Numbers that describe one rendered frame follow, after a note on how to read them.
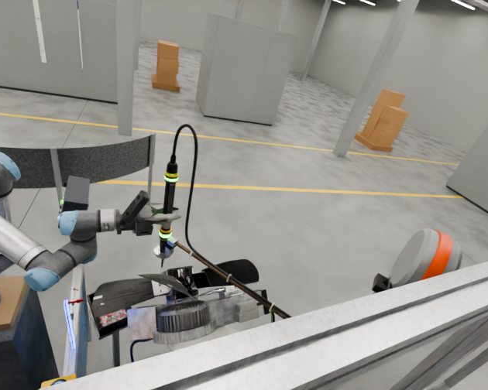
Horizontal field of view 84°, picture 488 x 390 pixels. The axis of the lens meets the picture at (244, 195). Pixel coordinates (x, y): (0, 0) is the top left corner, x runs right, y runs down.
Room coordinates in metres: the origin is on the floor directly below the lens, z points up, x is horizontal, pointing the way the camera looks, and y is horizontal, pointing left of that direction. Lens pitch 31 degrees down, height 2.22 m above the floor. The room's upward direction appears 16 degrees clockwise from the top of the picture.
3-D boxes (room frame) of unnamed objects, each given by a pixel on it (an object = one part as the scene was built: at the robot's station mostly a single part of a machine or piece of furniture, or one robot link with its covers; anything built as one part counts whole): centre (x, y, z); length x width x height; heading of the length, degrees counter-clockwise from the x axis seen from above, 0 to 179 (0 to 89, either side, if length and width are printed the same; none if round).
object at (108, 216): (0.66, 0.41, 1.58); 0.08 x 0.05 x 0.08; 31
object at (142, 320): (0.71, 0.27, 0.98); 0.20 x 0.16 x 0.20; 31
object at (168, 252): (0.76, 0.24, 1.44); 0.09 x 0.07 x 0.10; 66
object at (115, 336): (0.76, 0.46, 0.40); 0.03 x 0.03 x 0.80; 46
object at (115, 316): (0.81, 0.51, 0.84); 0.19 x 0.14 x 0.04; 46
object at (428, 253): (0.48, -0.41, 1.88); 0.17 x 0.15 x 0.16; 121
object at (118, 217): (0.70, 0.34, 1.57); 0.12 x 0.08 x 0.09; 121
